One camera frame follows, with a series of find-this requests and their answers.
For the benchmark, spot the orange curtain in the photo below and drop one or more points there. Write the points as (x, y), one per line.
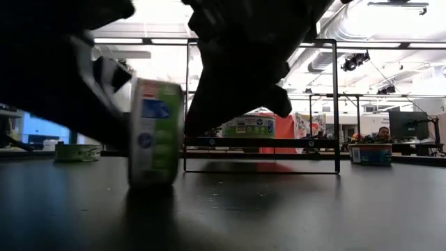
(285, 129)

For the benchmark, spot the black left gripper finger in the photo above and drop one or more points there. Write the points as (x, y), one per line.
(113, 75)

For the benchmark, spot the patterned white cloth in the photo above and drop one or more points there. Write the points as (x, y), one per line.
(310, 123)

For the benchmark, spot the person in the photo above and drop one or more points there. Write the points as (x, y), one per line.
(383, 132)

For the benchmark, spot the black computer monitor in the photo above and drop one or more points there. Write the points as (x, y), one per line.
(407, 125)

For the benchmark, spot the blue box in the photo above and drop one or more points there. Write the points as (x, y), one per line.
(373, 157)

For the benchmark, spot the black background rig frame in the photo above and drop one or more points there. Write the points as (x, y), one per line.
(334, 95)

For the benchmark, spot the large glass window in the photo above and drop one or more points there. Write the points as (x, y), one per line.
(45, 129)

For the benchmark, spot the black frame wooden board shelf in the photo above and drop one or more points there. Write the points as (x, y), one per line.
(296, 142)

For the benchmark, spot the ceiling light strip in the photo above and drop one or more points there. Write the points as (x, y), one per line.
(118, 40)
(426, 45)
(169, 41)
(378, 44)

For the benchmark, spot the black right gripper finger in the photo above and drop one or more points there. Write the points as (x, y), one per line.
(280, 102)
(212, 111)

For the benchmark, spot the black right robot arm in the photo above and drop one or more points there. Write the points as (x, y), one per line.
(258, 12)

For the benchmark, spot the black ceiling camera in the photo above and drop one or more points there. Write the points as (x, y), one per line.
(353, 62)
(386, 89)

